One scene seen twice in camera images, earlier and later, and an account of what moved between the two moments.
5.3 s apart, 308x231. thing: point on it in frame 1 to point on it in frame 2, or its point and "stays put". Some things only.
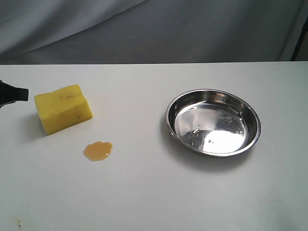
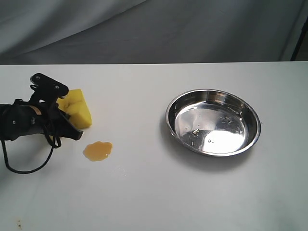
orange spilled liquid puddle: x=98 y=150 stays put
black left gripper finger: x=9 y=94 to x=26 y=118
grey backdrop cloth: x=48 y=32 stays put
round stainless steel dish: x=212 y=122 stays put
